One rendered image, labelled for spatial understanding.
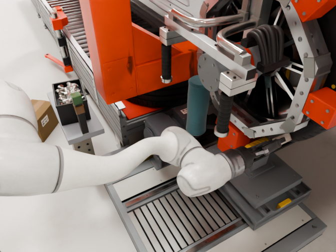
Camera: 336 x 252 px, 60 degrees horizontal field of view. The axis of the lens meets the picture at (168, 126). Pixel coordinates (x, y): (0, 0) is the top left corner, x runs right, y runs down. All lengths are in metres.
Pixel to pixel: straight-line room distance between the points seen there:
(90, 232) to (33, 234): 0.28
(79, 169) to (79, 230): 0.98
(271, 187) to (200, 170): 0.67
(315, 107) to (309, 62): 0.13
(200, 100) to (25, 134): 0.71
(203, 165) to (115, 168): 0.30
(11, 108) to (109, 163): 0.23
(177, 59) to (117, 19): 0.38
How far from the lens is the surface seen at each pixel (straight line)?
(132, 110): 1.76
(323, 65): 0.88
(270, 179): 1.52
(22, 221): 1.74
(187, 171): 0.87
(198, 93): 1.13
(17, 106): 0.69
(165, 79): 1.10
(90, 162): 0.66
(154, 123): 1.44
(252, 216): 1.44
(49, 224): 1.67
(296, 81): 1.26
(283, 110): 1.25
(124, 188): 1.60
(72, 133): 1.39
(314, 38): 0.91
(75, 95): 1.25
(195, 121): 1.22
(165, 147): 0.93
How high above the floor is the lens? 1.35
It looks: 41 degrees down
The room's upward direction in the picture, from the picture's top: straight up
